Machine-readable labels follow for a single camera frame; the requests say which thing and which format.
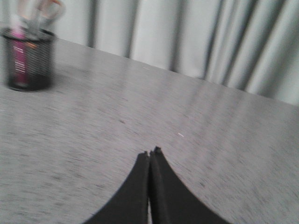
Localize pink white pen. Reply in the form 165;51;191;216
10;14;30;88

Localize grey orange handled scissors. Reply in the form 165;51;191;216
17;0;66;39

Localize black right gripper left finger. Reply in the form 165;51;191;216
84;151;150;224

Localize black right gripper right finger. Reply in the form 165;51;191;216
149;147;228;224

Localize grey pleated curtain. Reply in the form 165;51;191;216
0;0;299;105

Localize black mesh pen cup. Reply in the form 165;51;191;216
0;27;56;91

